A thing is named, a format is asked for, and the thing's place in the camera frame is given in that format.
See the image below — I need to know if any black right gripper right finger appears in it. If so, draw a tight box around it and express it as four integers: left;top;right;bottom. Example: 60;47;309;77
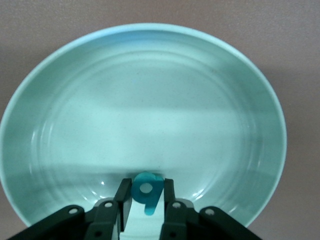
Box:
159;178;260;240

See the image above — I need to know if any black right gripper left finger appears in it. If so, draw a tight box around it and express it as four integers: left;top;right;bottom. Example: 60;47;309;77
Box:
9;178;133;240

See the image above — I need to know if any teal letter b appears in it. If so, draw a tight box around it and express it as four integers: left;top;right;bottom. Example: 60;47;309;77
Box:
131;171;165;217

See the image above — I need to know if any mint green plate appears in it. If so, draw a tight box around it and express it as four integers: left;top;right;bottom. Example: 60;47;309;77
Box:
0;23;287;230

